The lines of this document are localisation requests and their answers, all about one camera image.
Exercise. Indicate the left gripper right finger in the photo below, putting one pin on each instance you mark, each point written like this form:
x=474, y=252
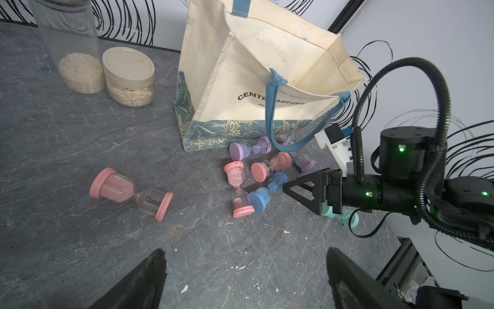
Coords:
x=352, y=287

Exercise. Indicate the green hourglass right floor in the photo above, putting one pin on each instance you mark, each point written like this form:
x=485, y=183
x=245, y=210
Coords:
x=344, y=218

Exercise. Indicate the cream canvas tote bag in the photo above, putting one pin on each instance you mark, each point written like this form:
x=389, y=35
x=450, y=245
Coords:
x=252, y=68

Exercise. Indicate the purple hourglass right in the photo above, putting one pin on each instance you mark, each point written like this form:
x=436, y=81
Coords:
x=302, y=162

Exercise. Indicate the pink hourglass number fifteen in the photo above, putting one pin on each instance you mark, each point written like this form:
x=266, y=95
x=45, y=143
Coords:
x=235, y=176

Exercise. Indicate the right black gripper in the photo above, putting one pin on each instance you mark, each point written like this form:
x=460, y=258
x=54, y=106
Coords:
x=374, y=193

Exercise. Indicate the purple hourglass by bag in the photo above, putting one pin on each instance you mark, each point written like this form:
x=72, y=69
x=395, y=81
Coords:
x=239, y=152

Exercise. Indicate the pink hourglass near bag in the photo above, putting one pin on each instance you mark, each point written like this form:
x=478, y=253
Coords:
x=261, y=170

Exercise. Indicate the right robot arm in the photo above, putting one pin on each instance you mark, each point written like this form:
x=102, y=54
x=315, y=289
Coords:
x=462, y=207

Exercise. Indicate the tall glass jar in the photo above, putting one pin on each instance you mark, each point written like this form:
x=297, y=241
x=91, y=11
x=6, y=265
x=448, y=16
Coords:
x=68, y=30

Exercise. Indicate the pink hourglass far left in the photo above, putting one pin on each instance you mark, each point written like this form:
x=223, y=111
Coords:
x=118, y=188

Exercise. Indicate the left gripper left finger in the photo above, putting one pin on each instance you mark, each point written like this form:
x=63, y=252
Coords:
x=141, y=288

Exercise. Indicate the blue hourglass centre right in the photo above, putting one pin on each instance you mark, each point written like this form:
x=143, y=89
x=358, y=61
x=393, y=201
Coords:
x=262, y=196

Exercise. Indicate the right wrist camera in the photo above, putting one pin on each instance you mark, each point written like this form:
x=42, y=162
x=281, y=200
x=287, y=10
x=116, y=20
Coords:
x=337, y=141

